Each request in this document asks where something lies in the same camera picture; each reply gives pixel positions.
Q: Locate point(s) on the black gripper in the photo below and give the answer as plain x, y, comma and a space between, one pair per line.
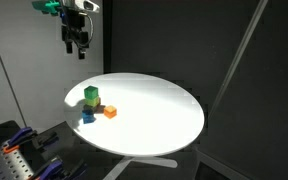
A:
71, 30

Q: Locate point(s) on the lime green block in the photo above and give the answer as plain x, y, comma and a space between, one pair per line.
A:
92, 102

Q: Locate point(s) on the blue block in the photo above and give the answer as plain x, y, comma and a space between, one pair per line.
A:
88, 116

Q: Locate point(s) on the orange block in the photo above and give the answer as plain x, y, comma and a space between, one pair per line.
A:
110, 111

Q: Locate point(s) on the blue orange clamp left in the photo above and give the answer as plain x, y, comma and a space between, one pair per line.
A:
26, 135

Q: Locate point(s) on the blue orange clamp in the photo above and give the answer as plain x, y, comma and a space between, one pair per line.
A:
54, 170
26, 135

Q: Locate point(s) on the blue orange clamp right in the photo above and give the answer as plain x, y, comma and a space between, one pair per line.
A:
54, 170

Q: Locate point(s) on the white table leg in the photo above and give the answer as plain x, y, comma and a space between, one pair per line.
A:
125, 161

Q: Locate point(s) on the gray diagonal pole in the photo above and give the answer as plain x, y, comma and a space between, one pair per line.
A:
239, 53

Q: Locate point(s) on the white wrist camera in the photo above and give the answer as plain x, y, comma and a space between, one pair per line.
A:
82, 5

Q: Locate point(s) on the teal camera mount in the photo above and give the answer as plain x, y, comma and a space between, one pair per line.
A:
46, 6

